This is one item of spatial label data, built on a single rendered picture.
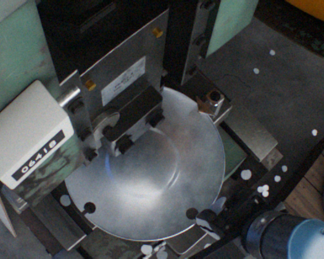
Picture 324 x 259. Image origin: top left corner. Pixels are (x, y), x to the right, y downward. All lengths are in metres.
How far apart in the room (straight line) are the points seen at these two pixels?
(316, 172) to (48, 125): 1.16
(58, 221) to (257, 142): 0.45
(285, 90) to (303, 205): 0.61
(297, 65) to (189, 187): 1.13
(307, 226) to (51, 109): 0.36
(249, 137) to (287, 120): 0.76
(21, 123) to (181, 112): 0.61
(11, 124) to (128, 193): 0.56
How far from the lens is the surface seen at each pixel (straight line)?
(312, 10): 0.80
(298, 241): 0.58
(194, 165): 0.90
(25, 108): 0.35
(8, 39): 0.29
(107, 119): 0.67
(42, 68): 0.35
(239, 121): 1.09
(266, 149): 1.08
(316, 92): 1.92
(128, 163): 0.89
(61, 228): 0.96
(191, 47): 0.61
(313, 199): 1.41
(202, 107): 0.93
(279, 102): 1.85
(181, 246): 0.88
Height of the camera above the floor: 1.65
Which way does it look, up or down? 72 degrees down
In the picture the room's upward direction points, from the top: 9 degrees clockwise
